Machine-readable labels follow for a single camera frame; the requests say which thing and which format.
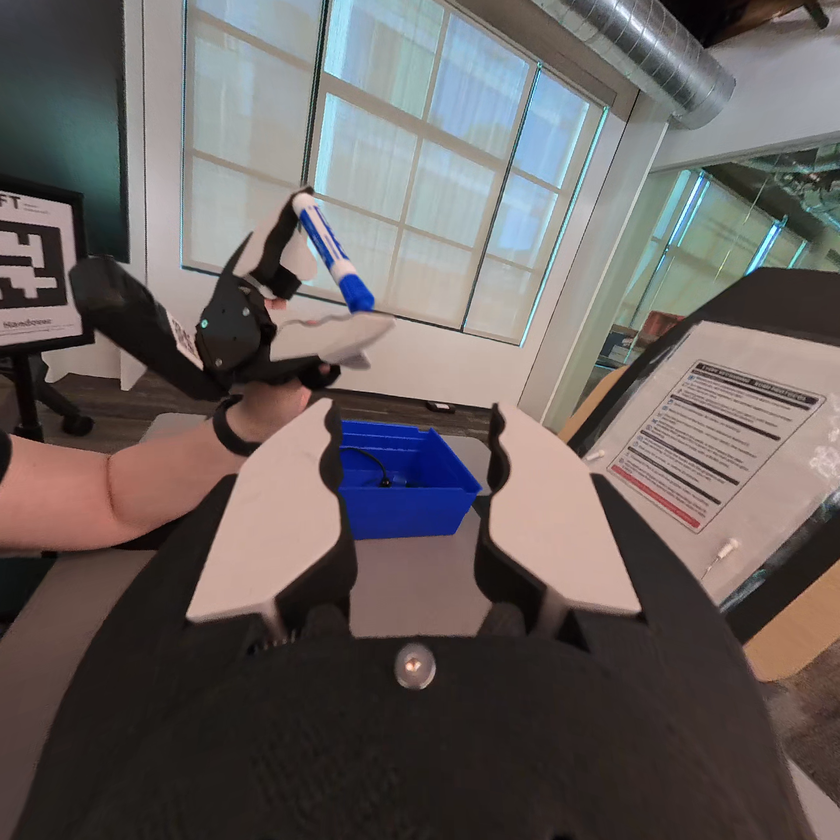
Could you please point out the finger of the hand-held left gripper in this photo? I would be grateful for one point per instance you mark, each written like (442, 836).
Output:
(266, 239)
(358, 334)

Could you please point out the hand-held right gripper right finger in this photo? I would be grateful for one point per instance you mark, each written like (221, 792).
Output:
(558, 512)

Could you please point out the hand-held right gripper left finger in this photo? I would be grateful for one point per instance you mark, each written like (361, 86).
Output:
(262, 525)

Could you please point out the blue marker pen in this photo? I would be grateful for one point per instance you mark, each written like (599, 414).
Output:
(328, 246)

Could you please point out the blue plastic bin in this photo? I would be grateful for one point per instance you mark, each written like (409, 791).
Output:
(407, 512)

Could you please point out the person's left forearm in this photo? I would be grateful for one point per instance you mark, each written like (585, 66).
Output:
(98, 492)

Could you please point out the person's left hand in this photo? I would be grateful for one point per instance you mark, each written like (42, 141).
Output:
(275, 410)

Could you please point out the black wristband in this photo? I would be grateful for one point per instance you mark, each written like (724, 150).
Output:
(229, 433)

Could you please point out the small black floor device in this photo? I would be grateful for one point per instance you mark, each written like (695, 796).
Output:
(439, 407)

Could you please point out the large paned window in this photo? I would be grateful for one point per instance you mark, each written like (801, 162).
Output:
(367, 151)

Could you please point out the clear plastic bag on stand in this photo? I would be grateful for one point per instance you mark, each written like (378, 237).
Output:
(722, 433)

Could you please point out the printed tag sign on stand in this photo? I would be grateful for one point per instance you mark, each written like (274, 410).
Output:
(39, 262)

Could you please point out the glass partition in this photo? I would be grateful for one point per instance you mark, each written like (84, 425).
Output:
(722, 229)

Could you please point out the silver ventilation duct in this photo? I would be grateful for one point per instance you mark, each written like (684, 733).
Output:
(656, 59)

